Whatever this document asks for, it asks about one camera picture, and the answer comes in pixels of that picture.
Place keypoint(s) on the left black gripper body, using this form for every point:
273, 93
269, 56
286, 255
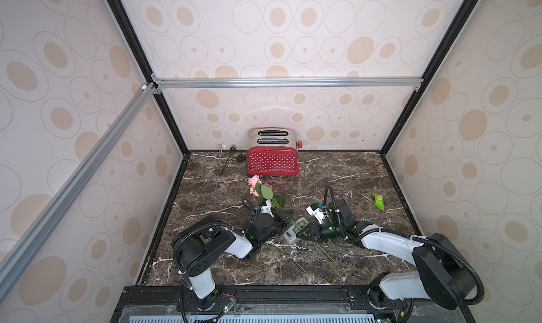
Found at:
277, 225

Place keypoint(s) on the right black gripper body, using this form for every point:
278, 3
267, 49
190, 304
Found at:
311, 230

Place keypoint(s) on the white tape dispenser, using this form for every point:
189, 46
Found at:
291, 234

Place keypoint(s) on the pink rose bouquet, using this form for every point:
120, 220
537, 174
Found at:
267, 198

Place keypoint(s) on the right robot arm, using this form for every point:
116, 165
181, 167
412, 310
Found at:
442, 273

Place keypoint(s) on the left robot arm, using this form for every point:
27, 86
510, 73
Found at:
199, 246

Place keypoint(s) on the green snack packet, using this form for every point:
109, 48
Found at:
379, 202

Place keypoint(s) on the metal tongs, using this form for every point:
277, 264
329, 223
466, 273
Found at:
223, 162

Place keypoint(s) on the red polka dot toaster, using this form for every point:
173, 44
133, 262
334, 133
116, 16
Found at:
273, 152

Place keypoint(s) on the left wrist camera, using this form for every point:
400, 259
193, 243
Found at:
266, 208

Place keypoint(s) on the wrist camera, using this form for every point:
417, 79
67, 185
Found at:
266, 208
318, 212

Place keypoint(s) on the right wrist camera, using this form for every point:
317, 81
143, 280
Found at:
318, 212

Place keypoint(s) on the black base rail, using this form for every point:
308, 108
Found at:
274, 304

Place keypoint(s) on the horizontal aluminium frame bar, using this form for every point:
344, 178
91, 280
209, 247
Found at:
302, 82

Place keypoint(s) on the left aluminium frame bar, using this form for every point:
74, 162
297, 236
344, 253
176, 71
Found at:
41, 229

